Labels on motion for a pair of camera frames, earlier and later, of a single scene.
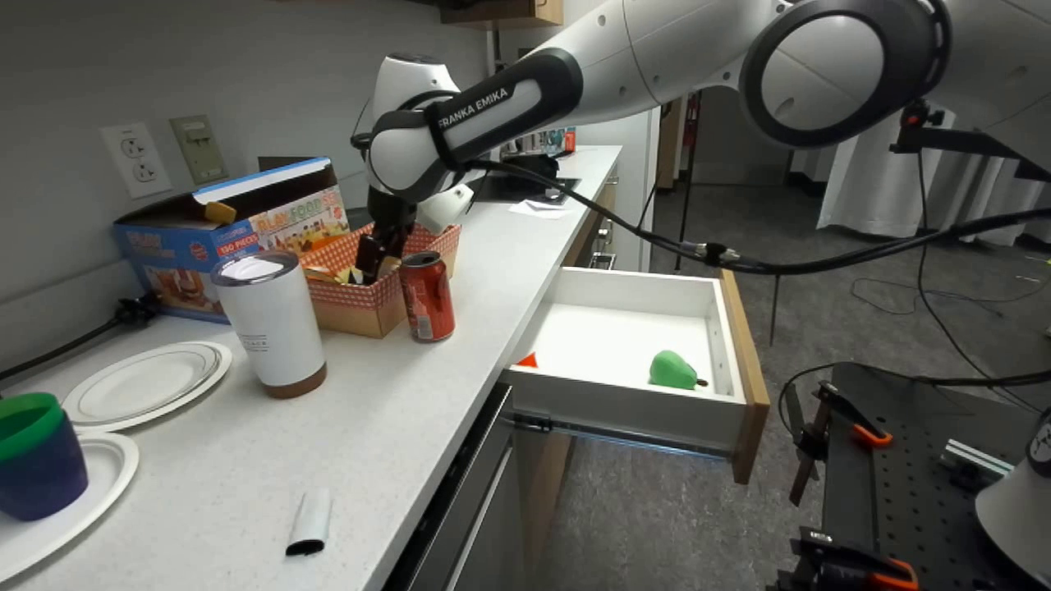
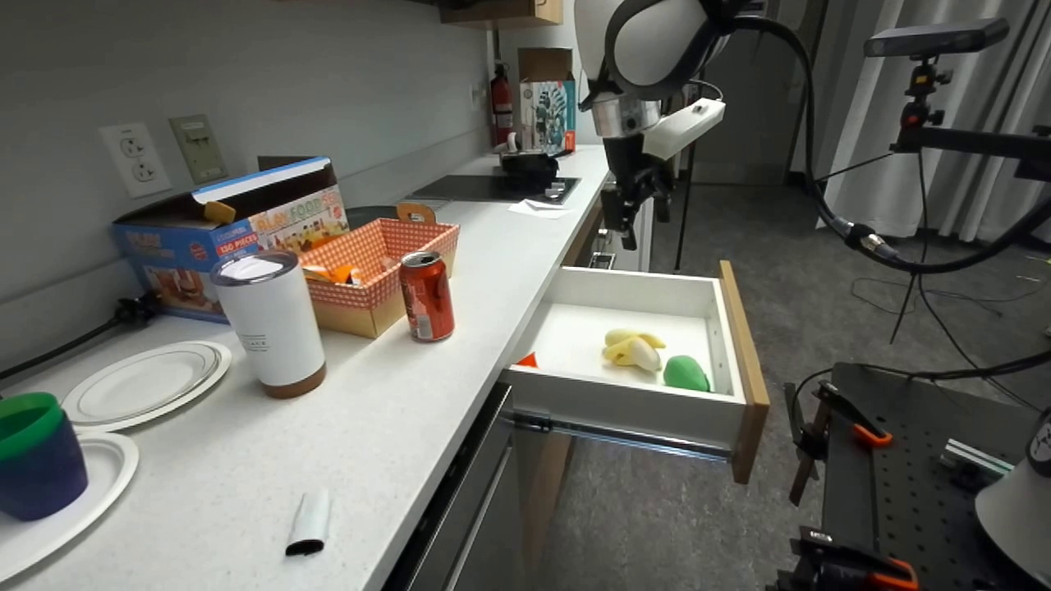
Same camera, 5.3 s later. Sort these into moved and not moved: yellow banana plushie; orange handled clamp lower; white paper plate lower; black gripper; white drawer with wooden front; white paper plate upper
Moved: black gripper; yellow banana plushie
Not moved: white paper plate lower; white drawer with wooden front; orange handled clamp lower; white paper plate upper
